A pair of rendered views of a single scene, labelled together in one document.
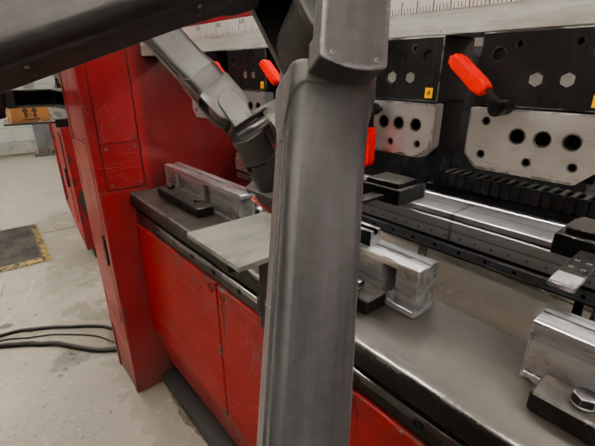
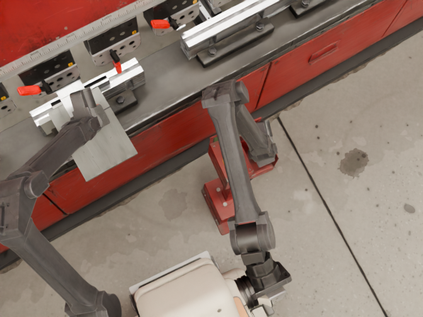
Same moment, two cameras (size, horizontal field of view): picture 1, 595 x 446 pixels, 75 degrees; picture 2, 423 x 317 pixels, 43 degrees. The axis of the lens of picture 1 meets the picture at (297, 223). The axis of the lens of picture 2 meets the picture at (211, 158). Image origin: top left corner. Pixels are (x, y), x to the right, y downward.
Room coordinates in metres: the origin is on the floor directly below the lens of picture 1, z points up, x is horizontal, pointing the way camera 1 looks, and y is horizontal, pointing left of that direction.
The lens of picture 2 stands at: (0.30, 0.57, 2.62)
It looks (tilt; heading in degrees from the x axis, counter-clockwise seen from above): 73 degrees down; 270
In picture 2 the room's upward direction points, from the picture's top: 9 degrees clockwise
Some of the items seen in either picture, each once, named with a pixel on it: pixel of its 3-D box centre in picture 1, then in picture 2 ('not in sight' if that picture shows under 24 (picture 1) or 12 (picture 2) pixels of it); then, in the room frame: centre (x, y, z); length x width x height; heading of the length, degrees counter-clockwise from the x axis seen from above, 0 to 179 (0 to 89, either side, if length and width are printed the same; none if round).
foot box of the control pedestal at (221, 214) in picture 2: not in sight; (230, 202); (0.17, -0.02, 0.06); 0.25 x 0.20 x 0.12; 123
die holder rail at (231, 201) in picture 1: (206, 190); not in sight; (1.20, 0.29, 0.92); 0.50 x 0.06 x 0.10; 40
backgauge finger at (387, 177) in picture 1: (373, 192); not in sight; (0.89, -0.18, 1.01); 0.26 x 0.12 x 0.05; 130
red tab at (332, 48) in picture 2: not in sight; (325, 51); (-0.10, -0.61, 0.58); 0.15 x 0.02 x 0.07; 40
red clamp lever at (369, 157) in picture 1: (370, 134); (115, 61); (0.62, -0.12, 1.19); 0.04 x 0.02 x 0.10; 130
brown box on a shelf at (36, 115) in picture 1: (27, 111); not in sight; (2.47, 1.66, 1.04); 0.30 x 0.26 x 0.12; 35
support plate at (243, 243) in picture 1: (272, 231); (92, 133); (0.68, 0.05, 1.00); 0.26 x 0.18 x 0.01; 130
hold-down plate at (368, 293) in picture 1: (319, 272); (95, 116); (0.71, -0.05, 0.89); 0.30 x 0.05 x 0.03; 40
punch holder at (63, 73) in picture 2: not in sight; (45, 64); (0.80, -0.05, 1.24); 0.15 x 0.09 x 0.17; 40
